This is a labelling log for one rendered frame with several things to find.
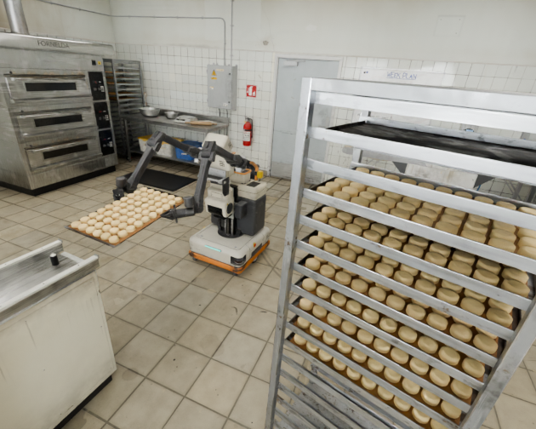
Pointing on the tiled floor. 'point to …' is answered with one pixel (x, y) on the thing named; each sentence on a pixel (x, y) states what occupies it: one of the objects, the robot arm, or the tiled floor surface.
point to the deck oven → (45, 112)
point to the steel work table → (173, 127)
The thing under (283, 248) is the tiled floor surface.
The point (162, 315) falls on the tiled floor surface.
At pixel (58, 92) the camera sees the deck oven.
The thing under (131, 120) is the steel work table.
